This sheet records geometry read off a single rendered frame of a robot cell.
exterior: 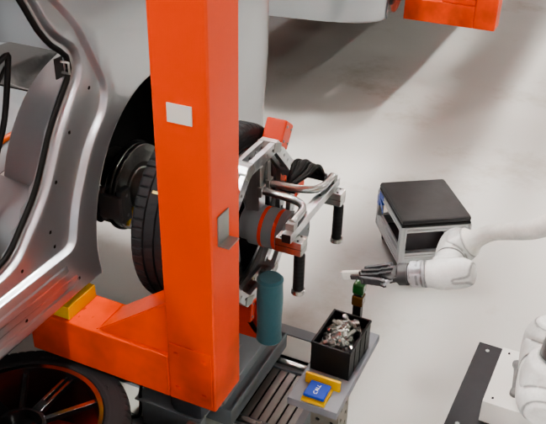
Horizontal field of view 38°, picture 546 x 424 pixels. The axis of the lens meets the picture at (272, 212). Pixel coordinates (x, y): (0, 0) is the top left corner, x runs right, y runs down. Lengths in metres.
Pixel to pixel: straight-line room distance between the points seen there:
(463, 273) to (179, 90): 1.13
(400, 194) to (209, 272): 2.00
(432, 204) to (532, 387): 1.59
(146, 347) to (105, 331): 0.15
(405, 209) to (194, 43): 2.19
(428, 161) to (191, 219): 3.21
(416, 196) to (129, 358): 1.95
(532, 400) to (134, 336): 1.20
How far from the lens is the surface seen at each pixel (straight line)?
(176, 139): 1.95
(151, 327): 2.36
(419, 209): 3.83
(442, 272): 2.54
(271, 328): 2.65
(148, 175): 2.47
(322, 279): 3.86
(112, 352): 2.50
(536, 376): 2.50
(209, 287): 2.12
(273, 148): 2.57
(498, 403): 2.76
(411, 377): 3.37
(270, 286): 2.55
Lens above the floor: 2.22
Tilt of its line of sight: 30 degrees down
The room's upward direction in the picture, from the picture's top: 1 degrees clockwise
